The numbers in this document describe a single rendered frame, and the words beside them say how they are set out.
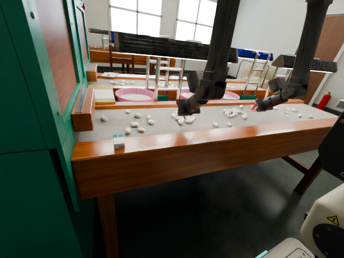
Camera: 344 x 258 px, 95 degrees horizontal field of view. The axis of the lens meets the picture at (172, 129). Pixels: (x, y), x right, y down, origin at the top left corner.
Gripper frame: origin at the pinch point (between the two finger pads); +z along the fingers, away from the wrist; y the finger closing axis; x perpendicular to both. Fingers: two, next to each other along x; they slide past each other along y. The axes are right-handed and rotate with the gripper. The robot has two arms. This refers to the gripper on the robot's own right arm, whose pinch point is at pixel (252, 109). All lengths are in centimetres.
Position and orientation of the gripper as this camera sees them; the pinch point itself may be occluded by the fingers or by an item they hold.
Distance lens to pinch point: 106.2
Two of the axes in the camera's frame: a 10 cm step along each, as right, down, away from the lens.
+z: -3.3, 2.1, 9.2
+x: 1.6, 9.7, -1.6
